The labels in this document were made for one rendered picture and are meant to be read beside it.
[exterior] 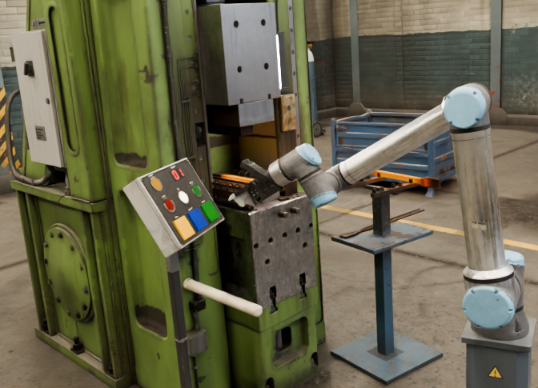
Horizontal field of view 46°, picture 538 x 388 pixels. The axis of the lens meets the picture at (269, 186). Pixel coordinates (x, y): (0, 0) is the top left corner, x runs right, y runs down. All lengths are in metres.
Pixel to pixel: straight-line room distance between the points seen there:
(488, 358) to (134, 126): 1.68
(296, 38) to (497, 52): 7.47
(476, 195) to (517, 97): 8.36
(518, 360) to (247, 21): 1.62
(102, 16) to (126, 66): 0.24
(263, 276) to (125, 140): 0.86
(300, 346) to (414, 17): 8.58
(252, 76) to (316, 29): 9.24
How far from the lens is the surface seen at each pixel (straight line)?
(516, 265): 2.20
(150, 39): 2.54
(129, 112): 2.82
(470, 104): 1.90
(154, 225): 2.17
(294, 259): 2.88
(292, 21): 3.05
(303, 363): 3.12
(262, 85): 2.71
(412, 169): 6.33
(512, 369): 2.31
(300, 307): 2.99
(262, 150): 3.08
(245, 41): 2.65
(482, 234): 1.99
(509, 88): 10.33
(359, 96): 11.89
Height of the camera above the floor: 1.64
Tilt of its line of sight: 14 degrees down
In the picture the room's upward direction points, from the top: 4 degrees counter-clockwise
